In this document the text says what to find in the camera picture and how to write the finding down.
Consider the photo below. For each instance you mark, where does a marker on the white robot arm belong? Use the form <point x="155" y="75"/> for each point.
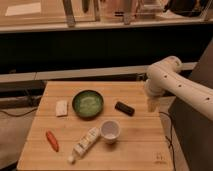
<point x="164" y="76"/>

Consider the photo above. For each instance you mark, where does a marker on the black eraser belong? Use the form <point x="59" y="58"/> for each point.
<point x="125" y="108"/>

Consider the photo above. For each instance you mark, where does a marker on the white ceramic cup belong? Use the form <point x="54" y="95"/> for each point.
<point x="110" y="131"/>

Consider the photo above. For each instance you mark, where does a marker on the green bowl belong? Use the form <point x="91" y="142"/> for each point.
<point x="88" y="104"/>

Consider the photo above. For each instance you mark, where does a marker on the white rectangular block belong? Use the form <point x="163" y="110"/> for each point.
<point x="61" y="108"/>

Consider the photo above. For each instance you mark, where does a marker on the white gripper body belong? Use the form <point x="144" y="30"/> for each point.
<point x="152" y="104"/>

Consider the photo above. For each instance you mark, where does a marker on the white paper sheet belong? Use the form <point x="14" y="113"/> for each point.
<point x="23" y="9"/>

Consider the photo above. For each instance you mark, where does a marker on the white tube bottle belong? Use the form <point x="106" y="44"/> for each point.
<point x="84" y="144"/>

